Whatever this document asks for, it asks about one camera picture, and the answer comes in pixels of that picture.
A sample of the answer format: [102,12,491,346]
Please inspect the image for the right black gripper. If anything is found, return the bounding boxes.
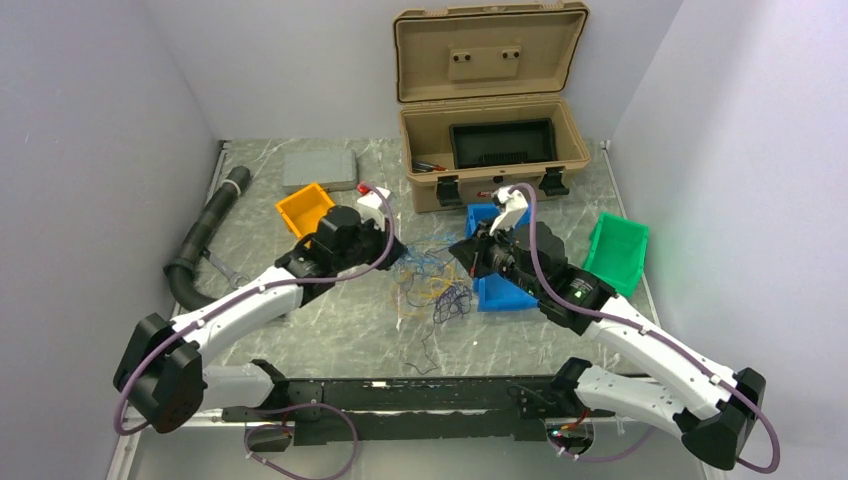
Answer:
[451,215,545,298]

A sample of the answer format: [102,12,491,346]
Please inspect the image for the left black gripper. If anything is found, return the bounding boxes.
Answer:
[333,212,406,271]

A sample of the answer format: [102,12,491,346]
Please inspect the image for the purple thin cable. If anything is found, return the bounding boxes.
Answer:
[404,245,475,377]

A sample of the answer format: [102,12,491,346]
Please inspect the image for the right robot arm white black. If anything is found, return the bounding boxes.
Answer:
[449,222,766,471]

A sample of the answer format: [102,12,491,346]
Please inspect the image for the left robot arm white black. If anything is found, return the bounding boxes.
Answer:
[113,193,405,436]

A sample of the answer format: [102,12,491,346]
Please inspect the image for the blue plastic bin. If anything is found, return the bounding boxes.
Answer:
[465,203,537,312]

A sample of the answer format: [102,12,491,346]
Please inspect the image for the orange plastic bin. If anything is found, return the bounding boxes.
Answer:
[275,182,335,239]

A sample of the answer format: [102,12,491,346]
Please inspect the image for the grey plastic case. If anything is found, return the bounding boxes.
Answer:
[281,148,359,194]

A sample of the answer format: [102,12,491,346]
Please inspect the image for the screwdrivers in toolbox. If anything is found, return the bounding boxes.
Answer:
[411,161,447,173]

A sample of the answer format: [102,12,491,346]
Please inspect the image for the black tray in toolbox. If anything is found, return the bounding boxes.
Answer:
[449,118,558,169]

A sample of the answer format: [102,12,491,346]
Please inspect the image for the silver wrench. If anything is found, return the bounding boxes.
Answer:
[201,248,250,290]

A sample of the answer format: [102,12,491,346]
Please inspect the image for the green plastic bin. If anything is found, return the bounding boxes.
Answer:
[583,212,650,297]

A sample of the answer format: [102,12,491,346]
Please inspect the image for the tan open toolbox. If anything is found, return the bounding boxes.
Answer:
[393,1,590,213]

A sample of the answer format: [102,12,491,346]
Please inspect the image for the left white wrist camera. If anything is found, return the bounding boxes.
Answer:
[355,183,393,230]

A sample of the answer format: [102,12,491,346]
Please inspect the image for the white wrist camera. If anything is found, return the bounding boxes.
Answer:
[355,183,393,230]
[489,186,529,235]

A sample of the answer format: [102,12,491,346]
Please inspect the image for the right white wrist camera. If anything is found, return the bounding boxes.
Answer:
[489,186,529,235]

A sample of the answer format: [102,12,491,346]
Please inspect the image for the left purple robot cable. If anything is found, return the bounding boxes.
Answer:
[113,185,399,480]

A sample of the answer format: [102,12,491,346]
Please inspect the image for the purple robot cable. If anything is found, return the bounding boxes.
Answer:
[113,185,399,480]
[510,182,782,475]

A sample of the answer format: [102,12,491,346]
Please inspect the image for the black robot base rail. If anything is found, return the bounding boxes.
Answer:
[222,373,590,446]

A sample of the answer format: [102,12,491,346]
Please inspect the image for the black corrugated hose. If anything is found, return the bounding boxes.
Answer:
[163,165,252,313]

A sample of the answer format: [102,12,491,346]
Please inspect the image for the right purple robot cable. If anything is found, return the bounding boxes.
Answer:
[510,182,782,475]

